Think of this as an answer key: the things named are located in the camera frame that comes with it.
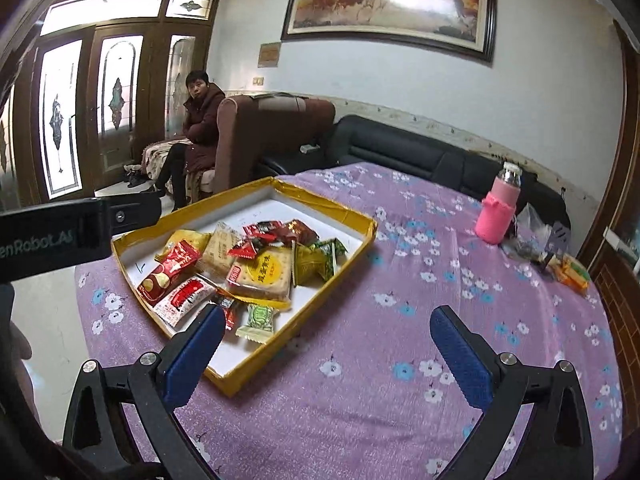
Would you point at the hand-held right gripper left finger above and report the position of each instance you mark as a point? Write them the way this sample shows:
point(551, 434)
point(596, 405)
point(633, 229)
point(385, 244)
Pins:
point(192, 360)

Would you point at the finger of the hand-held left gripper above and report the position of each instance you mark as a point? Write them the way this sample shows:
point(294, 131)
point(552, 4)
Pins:
point(132, 215)

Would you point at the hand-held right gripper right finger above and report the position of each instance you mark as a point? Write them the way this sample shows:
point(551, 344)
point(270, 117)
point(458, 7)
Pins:
point(462, 360)

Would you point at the small red snack packet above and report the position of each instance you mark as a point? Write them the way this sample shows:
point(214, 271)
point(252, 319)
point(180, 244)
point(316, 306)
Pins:
point(246, 249)
point(261, 230)
point(229, 316)

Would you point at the yellow snack packet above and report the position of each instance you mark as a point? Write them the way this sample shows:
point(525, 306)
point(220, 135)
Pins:
point(192, 239)

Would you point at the green and white candy packet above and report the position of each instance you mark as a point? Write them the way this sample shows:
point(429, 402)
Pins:
point(257, 320)

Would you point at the cream biscuit packet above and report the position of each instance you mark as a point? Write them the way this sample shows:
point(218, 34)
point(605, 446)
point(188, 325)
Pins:
point(220, 251)

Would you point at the large yellow-label biscuit packet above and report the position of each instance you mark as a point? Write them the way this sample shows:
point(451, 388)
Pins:
point(261, 274)

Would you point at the yellow-edged white box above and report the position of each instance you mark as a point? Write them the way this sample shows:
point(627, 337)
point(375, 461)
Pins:
point(272, 210)

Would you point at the green snack packet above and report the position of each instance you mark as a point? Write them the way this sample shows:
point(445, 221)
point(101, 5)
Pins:
point(331, 256)
point(306, 264)

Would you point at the dark red snack packet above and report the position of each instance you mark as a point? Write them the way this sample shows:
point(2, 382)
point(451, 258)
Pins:
point(297, 232)

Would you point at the dark shoes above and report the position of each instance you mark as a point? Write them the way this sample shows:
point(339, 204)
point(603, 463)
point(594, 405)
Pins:
point(134, 177)

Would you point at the purple floral blanket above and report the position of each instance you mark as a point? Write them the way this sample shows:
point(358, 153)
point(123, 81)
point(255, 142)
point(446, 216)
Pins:
point(400, 350)

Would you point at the floral seat cover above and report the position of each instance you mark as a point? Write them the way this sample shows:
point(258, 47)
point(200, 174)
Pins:
point(155, 155)

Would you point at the wooden glass door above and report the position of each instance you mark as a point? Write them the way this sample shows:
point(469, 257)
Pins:
point(90, 110)

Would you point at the orange and green packet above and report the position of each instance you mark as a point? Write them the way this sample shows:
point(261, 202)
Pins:
point(570, 272)

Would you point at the clear plastic bag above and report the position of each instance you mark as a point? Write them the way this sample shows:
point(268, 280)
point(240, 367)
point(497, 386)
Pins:
point(530, 237)

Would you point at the brown armchair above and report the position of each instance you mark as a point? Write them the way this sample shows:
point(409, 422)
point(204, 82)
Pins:
point(260, 135)

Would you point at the pink sleeved bottle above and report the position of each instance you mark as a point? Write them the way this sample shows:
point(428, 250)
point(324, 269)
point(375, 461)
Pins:
point(495, 212)

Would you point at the wooden cabinet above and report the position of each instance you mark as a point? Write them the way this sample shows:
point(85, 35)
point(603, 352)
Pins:
point(617, 280)

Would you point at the folded paper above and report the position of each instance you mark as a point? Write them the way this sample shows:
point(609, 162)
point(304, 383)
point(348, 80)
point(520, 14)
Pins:
point(275, 95)

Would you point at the black leather sofa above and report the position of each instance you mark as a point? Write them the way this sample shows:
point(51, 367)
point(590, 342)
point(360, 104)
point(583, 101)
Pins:
point(390, 147)

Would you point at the small wall plaque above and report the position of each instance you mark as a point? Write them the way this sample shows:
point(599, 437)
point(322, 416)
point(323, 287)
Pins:
point(269, 55)

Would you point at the framed wall painting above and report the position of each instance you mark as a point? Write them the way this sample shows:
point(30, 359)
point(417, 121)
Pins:
point(385, 0)

